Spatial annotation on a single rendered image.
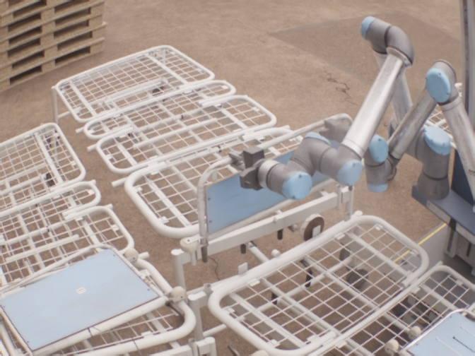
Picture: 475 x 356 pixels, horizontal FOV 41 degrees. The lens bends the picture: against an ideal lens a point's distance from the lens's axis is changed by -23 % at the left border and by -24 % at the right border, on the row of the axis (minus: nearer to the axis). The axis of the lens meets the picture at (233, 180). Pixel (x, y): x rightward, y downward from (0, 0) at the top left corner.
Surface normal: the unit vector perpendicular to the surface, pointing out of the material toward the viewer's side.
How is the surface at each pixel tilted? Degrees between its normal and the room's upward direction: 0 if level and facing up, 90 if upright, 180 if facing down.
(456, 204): 0
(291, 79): 0
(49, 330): 5
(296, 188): 83
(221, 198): 90
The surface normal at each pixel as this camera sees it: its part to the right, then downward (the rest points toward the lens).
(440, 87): -0.60, 0.36
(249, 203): 0.59, 0.42
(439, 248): -0.04, -0.84
